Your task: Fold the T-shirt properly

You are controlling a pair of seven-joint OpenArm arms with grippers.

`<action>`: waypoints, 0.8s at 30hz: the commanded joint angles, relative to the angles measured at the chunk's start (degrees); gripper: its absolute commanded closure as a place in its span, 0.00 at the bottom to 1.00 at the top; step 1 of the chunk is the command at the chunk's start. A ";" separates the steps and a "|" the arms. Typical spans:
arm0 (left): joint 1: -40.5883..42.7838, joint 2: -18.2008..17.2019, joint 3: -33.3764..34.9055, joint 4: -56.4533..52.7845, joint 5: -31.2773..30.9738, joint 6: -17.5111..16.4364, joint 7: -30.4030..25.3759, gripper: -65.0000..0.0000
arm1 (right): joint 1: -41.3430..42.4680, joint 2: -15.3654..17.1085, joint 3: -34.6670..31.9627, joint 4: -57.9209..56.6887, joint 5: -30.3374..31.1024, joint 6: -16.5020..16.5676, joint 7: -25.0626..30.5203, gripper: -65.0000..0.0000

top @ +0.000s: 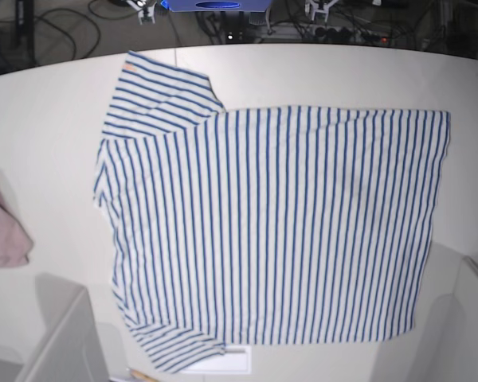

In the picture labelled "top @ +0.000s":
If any blue white striped T-shirt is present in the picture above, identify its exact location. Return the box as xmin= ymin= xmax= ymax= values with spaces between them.
xmin=93 ymin=52 xmax=451 ymax=373

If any black power strip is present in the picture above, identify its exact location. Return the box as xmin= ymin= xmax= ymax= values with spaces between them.
xmin=304 ymin=25 xmax=391 ymax=45

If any blue box device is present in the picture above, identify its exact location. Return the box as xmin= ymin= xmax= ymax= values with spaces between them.
xmin=166 ymin=0 xmax=272 ymax=12

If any wooden stick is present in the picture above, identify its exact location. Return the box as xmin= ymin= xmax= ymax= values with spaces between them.
xmin=128 ymin=368 xmax=159 ymax=382

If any left grey partition panel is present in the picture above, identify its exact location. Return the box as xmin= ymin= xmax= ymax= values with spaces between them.
xmin=0 ymin=274 xmax=109 ymax=381

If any grey partition panel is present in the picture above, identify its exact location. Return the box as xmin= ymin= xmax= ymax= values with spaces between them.
xmin=0 ymin=274 xmax=109 ymax=381
xmin=370 ymin=253 xmax=478 ymax=381

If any pink folded cloth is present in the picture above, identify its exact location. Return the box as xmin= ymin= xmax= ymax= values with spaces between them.
xmin=0 ymin=191 xmax=33 ymax=268

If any right grey partition panel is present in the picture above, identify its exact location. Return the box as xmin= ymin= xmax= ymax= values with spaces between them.
xmin=370 ymin=253 xmax=478 ymax=381

